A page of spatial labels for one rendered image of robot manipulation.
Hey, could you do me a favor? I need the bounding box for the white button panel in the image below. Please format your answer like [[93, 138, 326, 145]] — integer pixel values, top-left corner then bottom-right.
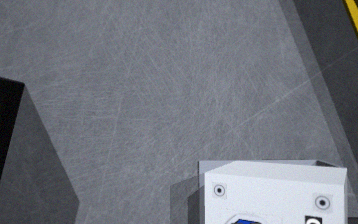
[[199, 159, 358, 224]]

